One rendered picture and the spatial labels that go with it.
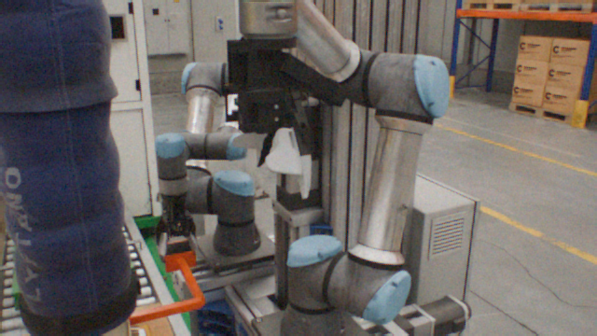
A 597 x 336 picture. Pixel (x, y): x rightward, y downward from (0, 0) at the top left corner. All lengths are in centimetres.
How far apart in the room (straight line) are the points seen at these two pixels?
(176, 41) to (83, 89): 934
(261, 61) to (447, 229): 93
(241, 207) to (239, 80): 88
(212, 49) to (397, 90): 981
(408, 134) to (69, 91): 61
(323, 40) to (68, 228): 56
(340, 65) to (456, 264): 77
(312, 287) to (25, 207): 56
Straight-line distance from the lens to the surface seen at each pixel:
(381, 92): 101
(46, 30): 89
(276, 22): 63
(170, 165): 133
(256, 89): 65
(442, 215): 143
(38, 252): 101
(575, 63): 862
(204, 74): 172
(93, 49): 93
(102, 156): 98
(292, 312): 116
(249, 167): 473
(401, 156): 100
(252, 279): 160
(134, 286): 112
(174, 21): 1021
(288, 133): 65
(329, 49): 96
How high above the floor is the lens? 177
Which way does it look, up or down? 19 degrees down
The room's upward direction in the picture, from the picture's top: straight up
